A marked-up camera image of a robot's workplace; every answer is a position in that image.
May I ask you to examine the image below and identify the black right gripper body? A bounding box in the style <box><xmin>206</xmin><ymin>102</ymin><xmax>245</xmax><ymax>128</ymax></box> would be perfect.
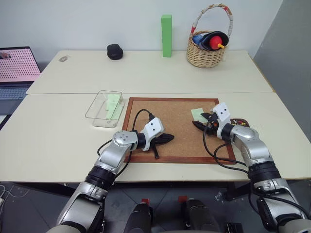
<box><xmin>205</xmin><ymin>112</ymin><xmax>220</xmax><ymax>135</ymax></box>

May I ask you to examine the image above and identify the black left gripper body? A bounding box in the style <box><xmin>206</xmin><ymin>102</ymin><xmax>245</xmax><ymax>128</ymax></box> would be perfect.
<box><xmin>148</xmin><ymin>132</ymin><xmax>168</xmax><ymax>150</ymax></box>

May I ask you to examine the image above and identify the light green sticky note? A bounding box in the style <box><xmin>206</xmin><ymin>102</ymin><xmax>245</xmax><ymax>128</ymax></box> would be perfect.
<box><xmin>190</xmin><ymin>107</ymin><xmax>207</xmax><ymax>123</ymax></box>
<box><xmin>104</xmin><ymin>94</ymin><xmax>123</xmax><ymax>121</ymax></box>

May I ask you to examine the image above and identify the dark brown tray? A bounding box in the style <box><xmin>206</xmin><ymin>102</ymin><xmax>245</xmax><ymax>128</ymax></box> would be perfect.
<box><xmin>230</xmin><ymin>117</ymin><xmax>250</xmax><ymax>129</ymax></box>

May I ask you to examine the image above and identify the clear plastic box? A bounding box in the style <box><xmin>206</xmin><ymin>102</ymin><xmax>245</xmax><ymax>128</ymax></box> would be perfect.
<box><xmin>85</xmin><ymin>90</ymin><xmax>126</xmax><ymax>128</ymax></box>

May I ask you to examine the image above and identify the wood-framed cork board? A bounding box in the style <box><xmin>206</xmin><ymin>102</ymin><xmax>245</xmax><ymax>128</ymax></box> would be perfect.
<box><xmin>121</xmin><ymin>97</ymin><xmax>237</xmax><ymax>165</ymax></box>

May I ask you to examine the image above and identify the dark rounded shape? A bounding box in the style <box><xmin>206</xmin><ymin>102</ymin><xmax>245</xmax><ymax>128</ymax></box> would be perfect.
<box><xmin>123</xmin><ymin>202</ymin><xmax>154</xmax><ymax>233</ymax></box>
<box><xmin>186</xmin><ymin>199</ymin><xmax>221</xmax><ymax>233</ymax></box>

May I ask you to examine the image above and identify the black table leg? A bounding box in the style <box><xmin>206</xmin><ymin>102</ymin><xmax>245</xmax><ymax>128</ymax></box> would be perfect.
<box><xmin>223</xmin><ymin>181</ymin><xmax>251</xmax><ymax>202</ymax></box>

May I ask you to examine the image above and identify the red bottle with yellow tip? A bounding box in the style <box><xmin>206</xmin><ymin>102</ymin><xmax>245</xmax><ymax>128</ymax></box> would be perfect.
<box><xmin>209</xmin><ymin>35</ymin><xmax>225</xmax><ymax>51</ymax></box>

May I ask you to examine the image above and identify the blue packet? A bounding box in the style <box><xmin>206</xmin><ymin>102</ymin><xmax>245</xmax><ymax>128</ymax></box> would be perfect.
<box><xmin>192</xmin><ymin>33</ymin><xmax>207</xmax><ymax>48</ymax></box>

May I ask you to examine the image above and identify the black bowl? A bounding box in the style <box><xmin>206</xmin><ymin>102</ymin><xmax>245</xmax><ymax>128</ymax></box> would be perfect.
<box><xmin>201</xmin><ymin>31</ymin><xmax>229</xmax><ymax>51</ymax></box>

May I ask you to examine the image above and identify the tall green block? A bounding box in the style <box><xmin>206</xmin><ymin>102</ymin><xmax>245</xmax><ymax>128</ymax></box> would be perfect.
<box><xmin>161</xmin><ymin>14</ymin><xmax>173</xmax><ymax>58</ymax></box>

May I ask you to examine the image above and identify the black round case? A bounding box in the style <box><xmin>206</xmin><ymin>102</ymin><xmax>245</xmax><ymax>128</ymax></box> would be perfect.
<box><xmin>106</xmin><ymin>44</ymin><xmax>123</xmax><ymax>60</ymax></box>

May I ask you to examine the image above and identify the laptop with pink screen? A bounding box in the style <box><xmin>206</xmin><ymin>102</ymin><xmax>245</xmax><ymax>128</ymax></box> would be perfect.
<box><xmin>0</xmin><ymin>46</ymin><xmax>41</xmax><ymax>116</ymax></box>

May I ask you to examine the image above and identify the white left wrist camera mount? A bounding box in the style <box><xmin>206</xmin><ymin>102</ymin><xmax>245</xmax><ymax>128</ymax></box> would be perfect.
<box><xmin>140</xmin><ymin>117</ymin><xmax>165</xmax><ymax>152</ymax></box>

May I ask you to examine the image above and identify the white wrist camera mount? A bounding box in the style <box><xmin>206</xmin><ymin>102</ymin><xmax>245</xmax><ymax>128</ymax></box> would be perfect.
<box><xmin>140</xmin><ymin>117</ymin><xmax>165</xmax><ymax>152</ymax></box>
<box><xmin>212</xmin><ymin>102</ymin><xmax>232</xmax><ymax>140</ymax></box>

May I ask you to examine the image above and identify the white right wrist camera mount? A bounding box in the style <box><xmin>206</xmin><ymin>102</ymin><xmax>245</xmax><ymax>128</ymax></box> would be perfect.
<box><xmin>212</xmin><ymin>102</ymin><xmax>232</xmax><ymax>140</ymax></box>

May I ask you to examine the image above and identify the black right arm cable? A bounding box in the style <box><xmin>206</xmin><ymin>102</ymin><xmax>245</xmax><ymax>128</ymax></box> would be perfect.
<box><xmin>203</xmin><ymin>125</ymin><xmax>253</xmax><ymax>175</ymax></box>

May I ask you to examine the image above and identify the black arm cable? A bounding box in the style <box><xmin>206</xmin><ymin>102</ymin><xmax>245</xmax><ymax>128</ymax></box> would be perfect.
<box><xmin>96</xmin><ymin>109</ymin><xmax>156</xmax><ymax>185</ymax></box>
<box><xmin>203</xmin><ymin>125</ymin><xmax>253</xmax><ymax>175</ymax></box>

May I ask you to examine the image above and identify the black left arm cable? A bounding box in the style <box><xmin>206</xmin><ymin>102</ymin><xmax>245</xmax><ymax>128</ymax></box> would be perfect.
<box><xmin>96</xmin><ymin>109</ymin><xmax>156</xmax><ymax>185</ymax></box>

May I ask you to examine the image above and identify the wicker basket with handle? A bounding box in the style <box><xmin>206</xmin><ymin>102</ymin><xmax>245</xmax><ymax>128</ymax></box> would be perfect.
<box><xmin>186</xmin><ymin>3</ymin><xmax>234</xmax><ymax>68</ymax></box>

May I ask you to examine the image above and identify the white floor cable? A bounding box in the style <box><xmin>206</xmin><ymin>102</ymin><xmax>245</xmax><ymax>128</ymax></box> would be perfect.
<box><xmin>0</xmin><ymin>184</ymin><xmax>15</xmax><ymax>207</ymax></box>

